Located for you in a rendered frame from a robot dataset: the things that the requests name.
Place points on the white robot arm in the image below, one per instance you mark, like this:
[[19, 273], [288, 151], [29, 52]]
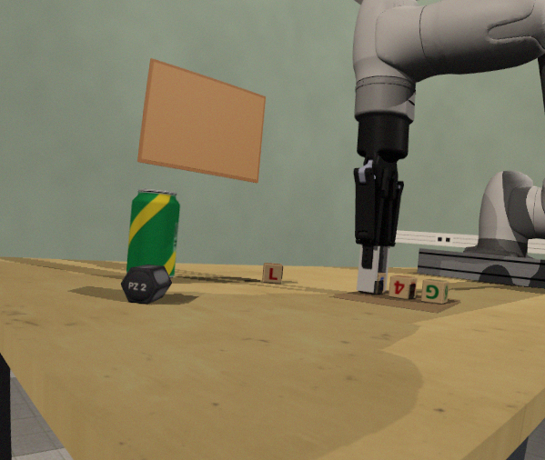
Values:
[[396, 45]]

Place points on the tan square mat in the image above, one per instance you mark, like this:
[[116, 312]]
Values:
[[384, 299]]

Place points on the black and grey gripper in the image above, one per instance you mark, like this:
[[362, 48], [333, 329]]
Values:
[[382, 140]]

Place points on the green and yellow drink can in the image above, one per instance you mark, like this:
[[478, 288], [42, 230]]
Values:
[[153, 230]]

